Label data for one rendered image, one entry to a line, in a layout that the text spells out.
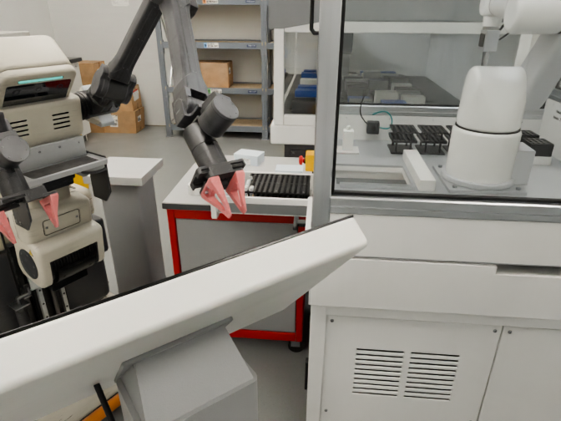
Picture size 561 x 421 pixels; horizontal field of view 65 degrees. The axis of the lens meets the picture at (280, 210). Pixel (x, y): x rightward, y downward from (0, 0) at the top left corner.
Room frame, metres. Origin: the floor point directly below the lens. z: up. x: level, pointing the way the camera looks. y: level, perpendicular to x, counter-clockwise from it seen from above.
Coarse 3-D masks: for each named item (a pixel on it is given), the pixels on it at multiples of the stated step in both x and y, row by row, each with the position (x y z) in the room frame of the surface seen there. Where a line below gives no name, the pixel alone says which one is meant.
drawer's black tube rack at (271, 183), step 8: (256, 176) 1.50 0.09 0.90; (264, 176) 1.50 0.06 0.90; (272, 176) 1.51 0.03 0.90; (280, 176) 1.50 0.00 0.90; (288, 176) 1.50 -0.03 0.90; (296, 176) 1.50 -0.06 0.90; (304, 176) 1.50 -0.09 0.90; (256, 184) 1.42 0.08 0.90; (264, 184) 1.43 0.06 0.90; (272, 184) 1.42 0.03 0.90; (280, 184) 1.43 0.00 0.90; (288, 184) 1.42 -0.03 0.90; (296, 184) 1.43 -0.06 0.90; (304, 184) 1.42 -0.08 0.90; (248, 192) 1.36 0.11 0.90; (256, 192) 1.35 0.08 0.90; (264, 192) 1.35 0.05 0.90; (272, 192) 1.35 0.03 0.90; (280, 192) 1.35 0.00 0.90; (288, 192) 1.35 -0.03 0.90; (296, 192) 1.35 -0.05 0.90; (304, 192) 1.35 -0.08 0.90
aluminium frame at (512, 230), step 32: (320, 0) 0.88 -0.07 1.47; (320, 32) 0.88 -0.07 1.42; (320, 64) 0.87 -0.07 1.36; (320, 96) 0.87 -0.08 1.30; (320, 128) 0.87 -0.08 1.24; (320, 160) 0.87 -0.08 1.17; (320, 192) 0.88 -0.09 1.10; (352, 192) 0.88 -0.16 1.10; (320, 224) 0.88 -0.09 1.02; (384, 224) 0.86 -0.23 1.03; (416, 224) 0.86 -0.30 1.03; (448, 224) 0.85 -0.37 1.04; (480, 224) 0.84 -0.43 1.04; (512, 224) 0.84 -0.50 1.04; (544, 224) 0.83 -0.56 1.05; (384, 256) 0.86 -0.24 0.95; (416, 256) 0.86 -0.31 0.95; (448, 256) 0.85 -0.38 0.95; (480, 256) 0.84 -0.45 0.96; (512, 256) 0.84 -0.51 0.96; (544, 256) 0.83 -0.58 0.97
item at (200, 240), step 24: (192, 168) 1.98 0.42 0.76; (264, 168) 1.98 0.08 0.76; (168, 216) 1.59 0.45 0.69; (192, 216) 1.58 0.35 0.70; (240, 216) 1.56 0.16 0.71; (264, 216) 1.55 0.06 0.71; (288, 216) 1.54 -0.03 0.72; (192, 240) 1.58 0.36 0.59; (216, 240) 1.57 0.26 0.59; (240, 240) 1.56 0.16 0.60; (264, 240) 1.56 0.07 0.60; (192, 264) 1.58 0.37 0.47; (288, 312) 1.55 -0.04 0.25; (240, 336) 1.56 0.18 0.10; (264, 336) 1.55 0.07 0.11; (288, 336) 1.54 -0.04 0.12
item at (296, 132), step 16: (272, 0) 2.24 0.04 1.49; (288, 0) 2.23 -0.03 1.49; (304, 0) 2.22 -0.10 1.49; (272, 16) 2.24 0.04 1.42; (288, 16) 2.23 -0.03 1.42; (304, 16) 2.22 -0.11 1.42; (288, 32) 2.24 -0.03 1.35; (304, 32) 2.23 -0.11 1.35; (272, 128) 2.24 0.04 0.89; (288, 128) 2.23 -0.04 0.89; (304, 128) 2.23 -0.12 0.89; (288, 144) 2.24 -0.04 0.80; (304, 144) 2.23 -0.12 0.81
